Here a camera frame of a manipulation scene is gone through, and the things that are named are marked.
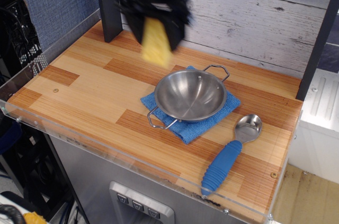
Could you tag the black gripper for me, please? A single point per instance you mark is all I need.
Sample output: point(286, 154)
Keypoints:
point(135, 12)

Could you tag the yellow toy cheese wedge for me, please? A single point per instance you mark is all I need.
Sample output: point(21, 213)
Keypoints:
point(155, 44)

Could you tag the blue folded cloth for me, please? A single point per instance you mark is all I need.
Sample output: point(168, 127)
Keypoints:
point(187, 132)

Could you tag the steel toy fridge cabinet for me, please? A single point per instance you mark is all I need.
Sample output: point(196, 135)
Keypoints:
point(90, 171)

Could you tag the silver dispenser button panel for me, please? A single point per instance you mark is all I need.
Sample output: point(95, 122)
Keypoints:
point(134, 207)

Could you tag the white appliance top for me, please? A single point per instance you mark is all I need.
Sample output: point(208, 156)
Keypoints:
point(314, 148)

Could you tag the steel pot with handles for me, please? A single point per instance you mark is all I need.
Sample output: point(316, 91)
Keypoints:
point(191, 95)

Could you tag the steel spoon blue handle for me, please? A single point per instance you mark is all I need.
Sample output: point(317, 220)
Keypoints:
point(247, 129)

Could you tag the dark grey right post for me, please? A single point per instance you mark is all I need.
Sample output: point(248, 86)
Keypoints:
point(318, 48)

